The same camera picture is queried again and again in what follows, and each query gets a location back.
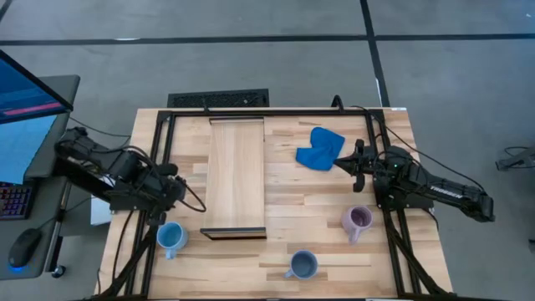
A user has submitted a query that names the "light blue mug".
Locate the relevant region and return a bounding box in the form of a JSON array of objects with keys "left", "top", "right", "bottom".
[{"left": 156, "top": 221, "right": 190, "bottom": 261}]

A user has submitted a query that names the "blue cloth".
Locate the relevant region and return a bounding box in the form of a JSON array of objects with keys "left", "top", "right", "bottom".
[{"left": 295, "top": 126, "right": 347, "bottom": 172}]

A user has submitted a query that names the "grey-blue mug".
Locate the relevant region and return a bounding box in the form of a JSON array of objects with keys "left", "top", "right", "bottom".
[{"left": 283, "top": 249, "right": 319, "bottom": 281}]

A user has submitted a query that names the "black floor stand with cables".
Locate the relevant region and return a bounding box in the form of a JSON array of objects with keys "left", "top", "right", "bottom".
[{"left": 495, "top": 145, "right": 535, "bottom": 172}]

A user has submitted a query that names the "black computer mouse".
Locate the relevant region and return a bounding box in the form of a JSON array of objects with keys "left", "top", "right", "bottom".
[{"left": 8, "top": 227, "right": 43, "bottom": 269}]

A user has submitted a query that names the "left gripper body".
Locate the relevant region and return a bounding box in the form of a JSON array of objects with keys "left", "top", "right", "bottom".
[{"left": 152, "top": 175, "right": 187, "bottom": 212}]

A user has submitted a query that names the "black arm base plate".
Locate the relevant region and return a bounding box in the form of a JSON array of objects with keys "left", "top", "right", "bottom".
[
  {"left": 109, "top": 196, "right": 168, "bottom": 212},
  {"left": 373, "top": 190, "right": 435, "bottom": 211}
]

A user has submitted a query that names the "backlit keyboard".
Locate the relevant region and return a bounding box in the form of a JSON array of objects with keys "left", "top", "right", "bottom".
[{"left": 0, "top": 181, "right": 34, "bottom": 222}]

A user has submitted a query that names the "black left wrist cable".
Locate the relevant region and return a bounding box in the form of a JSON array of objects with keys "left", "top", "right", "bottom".
[{"left": 177, "top": 177, "right": 208, "bottom": 213}]

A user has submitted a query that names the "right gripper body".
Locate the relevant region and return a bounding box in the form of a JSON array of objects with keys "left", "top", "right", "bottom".
[{"left": 353, "top": 139, "right": 380, "bottom": 194}]

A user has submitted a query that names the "computer monitor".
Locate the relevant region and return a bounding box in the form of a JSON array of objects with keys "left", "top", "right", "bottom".
[{"left": 0, "top": 48, "right": 75, "bottom": 186}]

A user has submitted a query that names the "grey side desk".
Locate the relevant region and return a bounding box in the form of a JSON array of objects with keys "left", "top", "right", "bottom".
[{"left": 0, "top": 74, "right": 81, "bottom": 282}]

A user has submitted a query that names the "purple mug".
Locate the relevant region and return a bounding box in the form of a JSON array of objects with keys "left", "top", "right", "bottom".
[{"left": 340, "top": 205, "right": 375, "bottom": 246}]

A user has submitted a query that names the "black aluminium table frame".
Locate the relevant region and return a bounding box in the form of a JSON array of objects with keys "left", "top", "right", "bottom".
[{"left": 83, "top": 106, "right": 455, "bottom": 301}]

